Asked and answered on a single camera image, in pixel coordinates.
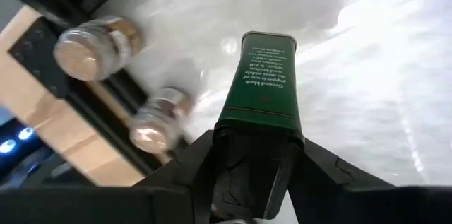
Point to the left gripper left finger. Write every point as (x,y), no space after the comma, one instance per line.
(190,167)

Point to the green spice tin black lid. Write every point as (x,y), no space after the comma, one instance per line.
(261,93)

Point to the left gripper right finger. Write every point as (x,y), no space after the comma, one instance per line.
(318,178)

